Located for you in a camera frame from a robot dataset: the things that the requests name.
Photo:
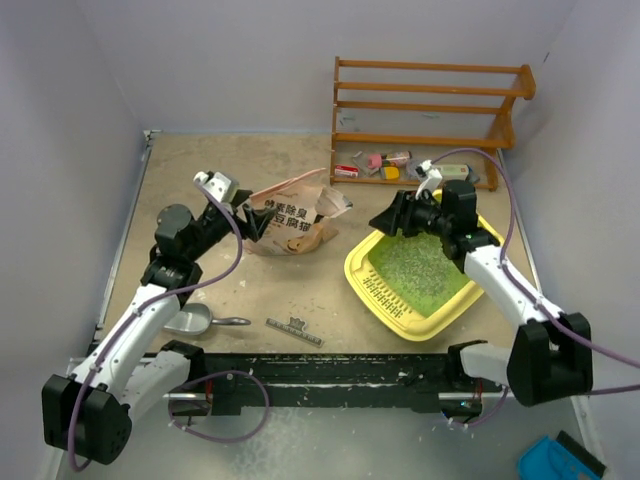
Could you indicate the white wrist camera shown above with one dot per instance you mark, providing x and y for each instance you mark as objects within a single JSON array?
[
  {"x": 430, "y": 178},
  {"x": 221, "y": 187}
]

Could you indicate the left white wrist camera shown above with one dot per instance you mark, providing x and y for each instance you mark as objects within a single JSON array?
[{"x": 221, "y": 187}]

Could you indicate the green litter pellets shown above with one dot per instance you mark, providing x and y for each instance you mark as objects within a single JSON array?
[{"x": 417, "y": 270}]

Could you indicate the yellow green litter box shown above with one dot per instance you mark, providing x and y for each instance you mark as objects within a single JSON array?
[{"x": 390, "y": 309}]

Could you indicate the yellow grey eraser block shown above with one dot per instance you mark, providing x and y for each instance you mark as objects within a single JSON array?
[{"x": 389, "y": 173}]

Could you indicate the orange wooden shelf rack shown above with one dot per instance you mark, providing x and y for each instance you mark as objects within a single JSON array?
[{"x": 500, "y": 134}]

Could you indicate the pale green box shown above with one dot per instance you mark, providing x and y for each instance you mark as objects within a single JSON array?
[{"x": 454, "y": 171}]

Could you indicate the white bag sealing clip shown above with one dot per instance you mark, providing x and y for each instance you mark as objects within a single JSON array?
[{"x": 296, "y": 328}]

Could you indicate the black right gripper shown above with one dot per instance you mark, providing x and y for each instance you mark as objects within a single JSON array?
[{"x": 398, "y": 215}]

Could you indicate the blue dustpan with brush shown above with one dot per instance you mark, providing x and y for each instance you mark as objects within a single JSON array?
[{"x": 559, "y": 458}]

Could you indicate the pink cat litter bag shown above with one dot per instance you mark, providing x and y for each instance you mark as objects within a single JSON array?
[{"x": 305, "y": 207}]

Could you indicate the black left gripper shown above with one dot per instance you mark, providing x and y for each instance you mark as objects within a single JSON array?
[{"x": 255, "y": 224}]

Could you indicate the pink patterned bottle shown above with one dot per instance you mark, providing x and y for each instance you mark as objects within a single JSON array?
[{"x": 397, "y": 159}]

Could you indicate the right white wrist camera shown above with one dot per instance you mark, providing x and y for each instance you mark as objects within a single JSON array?
[{"x": 430, "y": 178}]

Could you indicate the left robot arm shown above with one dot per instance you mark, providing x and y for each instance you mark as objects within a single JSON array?
[{"x": 90, "y": 412}]

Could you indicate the red white staples box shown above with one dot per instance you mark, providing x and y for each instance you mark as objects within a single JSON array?
[{"x": 345, "y": 171}]

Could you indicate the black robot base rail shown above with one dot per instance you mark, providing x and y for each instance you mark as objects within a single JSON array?
[{"x": 418, "y": 382}]

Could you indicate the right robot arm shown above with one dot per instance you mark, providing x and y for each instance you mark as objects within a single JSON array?
[{"x": 549, "y": 358}]

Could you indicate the silver metal scoop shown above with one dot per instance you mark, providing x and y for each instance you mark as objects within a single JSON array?
[{"x": 196, "y": 318}]

